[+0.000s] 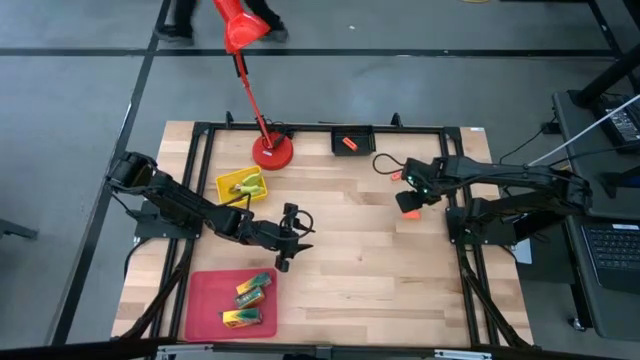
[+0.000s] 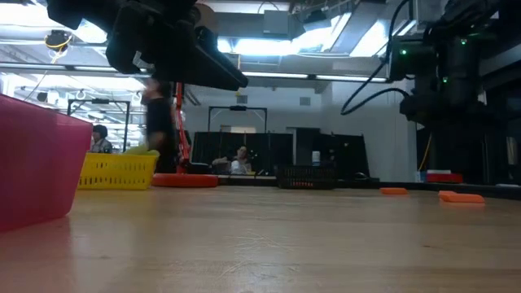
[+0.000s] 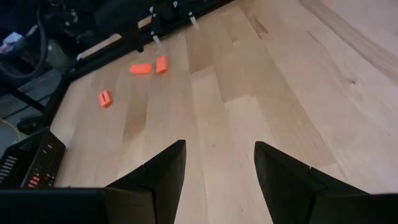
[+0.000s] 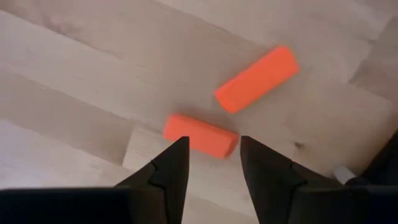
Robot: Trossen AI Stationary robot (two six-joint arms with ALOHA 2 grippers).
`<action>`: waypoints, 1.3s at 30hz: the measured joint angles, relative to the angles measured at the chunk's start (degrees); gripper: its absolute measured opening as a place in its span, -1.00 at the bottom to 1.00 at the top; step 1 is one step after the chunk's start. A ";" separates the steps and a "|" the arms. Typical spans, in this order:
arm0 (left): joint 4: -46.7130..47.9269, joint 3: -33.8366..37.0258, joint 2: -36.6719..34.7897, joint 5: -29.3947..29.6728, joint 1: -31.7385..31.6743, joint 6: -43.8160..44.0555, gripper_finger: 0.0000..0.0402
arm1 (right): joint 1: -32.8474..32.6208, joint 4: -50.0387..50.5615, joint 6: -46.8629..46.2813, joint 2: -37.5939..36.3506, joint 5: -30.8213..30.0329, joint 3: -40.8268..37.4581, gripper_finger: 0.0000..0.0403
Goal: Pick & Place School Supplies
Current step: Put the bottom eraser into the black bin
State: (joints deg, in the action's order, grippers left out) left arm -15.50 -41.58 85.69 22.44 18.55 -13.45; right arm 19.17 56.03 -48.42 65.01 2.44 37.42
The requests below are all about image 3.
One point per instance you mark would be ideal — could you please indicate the black plastic basket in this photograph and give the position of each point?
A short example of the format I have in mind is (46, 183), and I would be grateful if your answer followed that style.
(31, 161)

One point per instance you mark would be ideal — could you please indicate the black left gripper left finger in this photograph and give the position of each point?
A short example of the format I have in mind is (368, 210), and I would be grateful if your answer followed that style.
(161, 186)

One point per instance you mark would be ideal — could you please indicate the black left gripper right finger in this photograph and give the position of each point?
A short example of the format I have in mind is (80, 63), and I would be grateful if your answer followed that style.
(289, 189)

